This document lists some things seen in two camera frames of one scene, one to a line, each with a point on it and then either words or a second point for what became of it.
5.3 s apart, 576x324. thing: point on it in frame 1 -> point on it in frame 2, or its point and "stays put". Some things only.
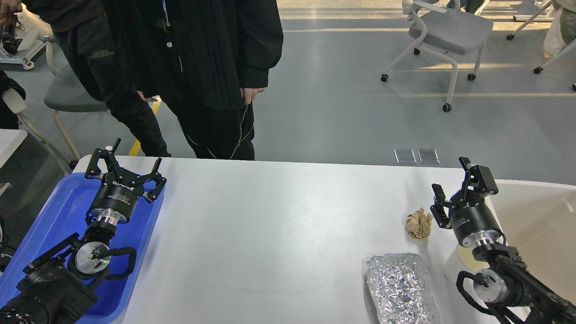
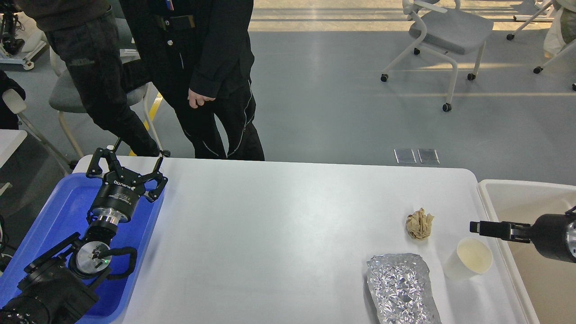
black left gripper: x=119 y=191 stays put
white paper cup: x=462 y=259 stays put
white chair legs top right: x=538 y=70 stays put
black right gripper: x=474 y=225 -> x=554 y=235
